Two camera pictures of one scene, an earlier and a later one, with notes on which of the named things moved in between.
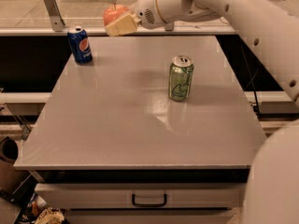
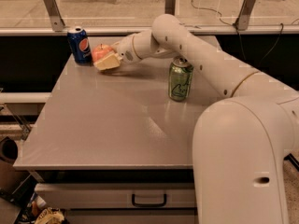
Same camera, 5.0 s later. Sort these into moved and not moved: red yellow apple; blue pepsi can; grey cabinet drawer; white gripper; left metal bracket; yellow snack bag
Moved: red yellow apple; white gripper
Not moved: yellow snack bag; left metal bracket; blue pepsi can; grey cabinet drawer
